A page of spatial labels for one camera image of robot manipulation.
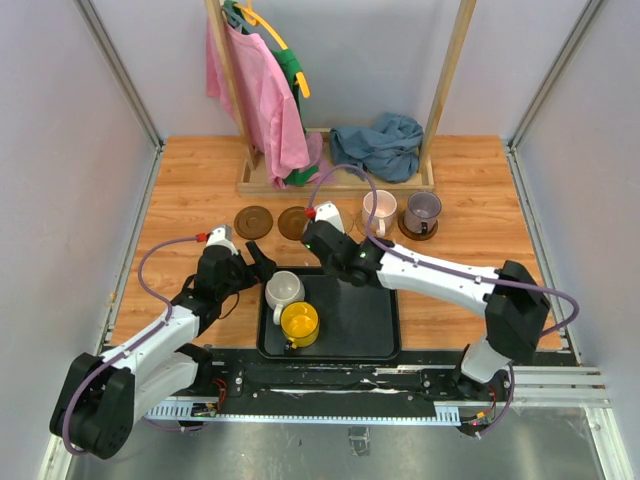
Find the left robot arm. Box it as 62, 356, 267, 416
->
49, 240, 276, 459

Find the pink mug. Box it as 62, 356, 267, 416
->
361, 190, 398, 232

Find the black plastic tray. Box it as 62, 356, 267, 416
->
257, 267, 401, 361

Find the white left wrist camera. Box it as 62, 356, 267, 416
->
206, 224, 238, 255

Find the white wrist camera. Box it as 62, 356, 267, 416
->
314, 201, 346, 233
206, 224, 238, 255

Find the green garment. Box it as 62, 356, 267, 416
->
221, 1, 323, 188

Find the pink shirt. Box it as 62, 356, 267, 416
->
227, 26, 330, 188

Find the white speckled mug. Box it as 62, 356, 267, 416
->
265, 271, 305, 326

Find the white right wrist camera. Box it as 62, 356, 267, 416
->
314, 201, 346, 233

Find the blue crumpled cloth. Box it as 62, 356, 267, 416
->
329, 113, 424, 184

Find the woven rattan coaster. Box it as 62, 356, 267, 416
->
355, 211, 396, 238
339, 207, 354, 234

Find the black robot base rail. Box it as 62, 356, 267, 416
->
97, 347, 531, 416

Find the purple glass mug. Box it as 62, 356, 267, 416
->
402, 191, 442, 235

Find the yellow clothes hanger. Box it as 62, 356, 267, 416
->
236, 1, 311, 99

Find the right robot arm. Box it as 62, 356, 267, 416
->
301, 220, 550, 400

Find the wooden clothes rack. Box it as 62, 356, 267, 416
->
204, 0, 478, 201

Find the yellow mug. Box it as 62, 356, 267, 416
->
280, 301, 320, 351

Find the brown wooden coaster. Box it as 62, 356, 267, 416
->
234, 205, 273, 240
397, 210, 439, 241
278, 206, 308, 241

